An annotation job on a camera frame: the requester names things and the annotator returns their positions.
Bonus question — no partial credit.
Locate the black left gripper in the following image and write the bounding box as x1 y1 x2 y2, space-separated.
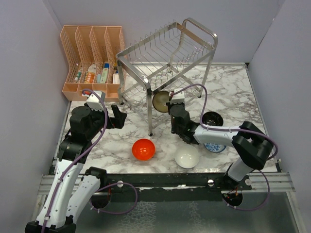
86 102 127 140

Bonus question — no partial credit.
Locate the dark patterned cream-inside bowl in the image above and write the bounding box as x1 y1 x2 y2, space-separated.
152 91 171 113

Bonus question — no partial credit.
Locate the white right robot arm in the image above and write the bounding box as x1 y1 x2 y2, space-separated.
166 102 277 190

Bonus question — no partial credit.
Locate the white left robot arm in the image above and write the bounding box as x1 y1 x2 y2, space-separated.
25 89 127 233

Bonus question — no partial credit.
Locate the red bowl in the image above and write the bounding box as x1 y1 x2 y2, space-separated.
132 138 156 161

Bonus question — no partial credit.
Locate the blue and white bowl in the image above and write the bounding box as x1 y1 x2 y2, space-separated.
204 143 226 153

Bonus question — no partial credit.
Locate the cream bottle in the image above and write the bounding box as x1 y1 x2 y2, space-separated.
113 67 120 84

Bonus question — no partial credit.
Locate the white blue tube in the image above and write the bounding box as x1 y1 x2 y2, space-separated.
100 62 109 83

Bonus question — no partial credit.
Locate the orange white packet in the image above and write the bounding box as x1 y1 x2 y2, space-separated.
84 64 96 83

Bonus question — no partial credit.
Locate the small green white tube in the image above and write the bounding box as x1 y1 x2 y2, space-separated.
74 69 82 83

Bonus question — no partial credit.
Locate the peach plastic file organizer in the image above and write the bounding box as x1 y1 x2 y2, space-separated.
60 25 125 102

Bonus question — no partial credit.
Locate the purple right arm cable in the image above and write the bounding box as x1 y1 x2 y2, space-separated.
167 83 278 212

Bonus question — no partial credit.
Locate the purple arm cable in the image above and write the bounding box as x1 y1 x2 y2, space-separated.
167 83 278 212
41 87 138 233

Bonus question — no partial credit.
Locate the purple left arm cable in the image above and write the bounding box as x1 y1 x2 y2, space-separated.
41 87 138 233

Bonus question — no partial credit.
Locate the black aluminium frame rail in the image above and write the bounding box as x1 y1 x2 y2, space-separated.
39 167 294 203

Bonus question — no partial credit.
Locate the steel wire dish rack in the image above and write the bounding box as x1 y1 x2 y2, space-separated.
116 17 219 136

